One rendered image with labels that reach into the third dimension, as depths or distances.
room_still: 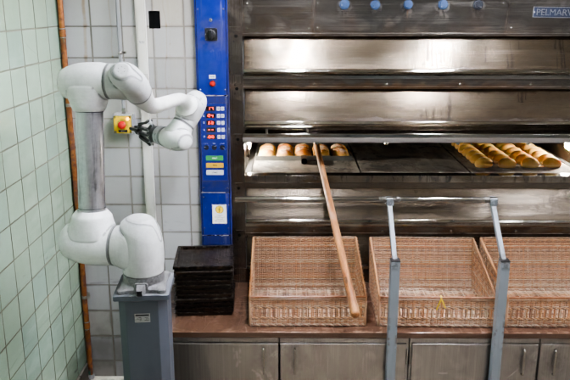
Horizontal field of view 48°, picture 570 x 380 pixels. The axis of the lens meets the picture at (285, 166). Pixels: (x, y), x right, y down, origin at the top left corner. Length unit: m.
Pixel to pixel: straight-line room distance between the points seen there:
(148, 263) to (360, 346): 1.15
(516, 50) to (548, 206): 0.84
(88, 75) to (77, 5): 1.01
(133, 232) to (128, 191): 1.06
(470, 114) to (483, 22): 0.46
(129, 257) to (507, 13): 2.14
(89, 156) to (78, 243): 0.33
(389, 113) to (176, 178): 1.15
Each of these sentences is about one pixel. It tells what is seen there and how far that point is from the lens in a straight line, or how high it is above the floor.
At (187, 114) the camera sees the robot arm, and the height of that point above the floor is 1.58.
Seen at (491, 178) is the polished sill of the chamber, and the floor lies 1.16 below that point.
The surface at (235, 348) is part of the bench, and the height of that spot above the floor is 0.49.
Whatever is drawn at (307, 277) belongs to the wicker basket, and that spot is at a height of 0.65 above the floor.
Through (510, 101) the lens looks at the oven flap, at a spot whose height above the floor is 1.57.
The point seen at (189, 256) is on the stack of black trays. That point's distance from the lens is 3.27.
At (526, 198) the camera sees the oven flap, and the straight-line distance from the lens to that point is 3.63.
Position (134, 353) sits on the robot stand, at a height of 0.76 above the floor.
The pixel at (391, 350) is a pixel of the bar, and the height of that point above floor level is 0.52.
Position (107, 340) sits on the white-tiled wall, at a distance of 3.85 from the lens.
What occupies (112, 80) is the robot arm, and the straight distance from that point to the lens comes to 2.38.
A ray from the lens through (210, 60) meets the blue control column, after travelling 3.25.
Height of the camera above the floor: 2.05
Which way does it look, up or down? 14 degrees down
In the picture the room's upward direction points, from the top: straight up
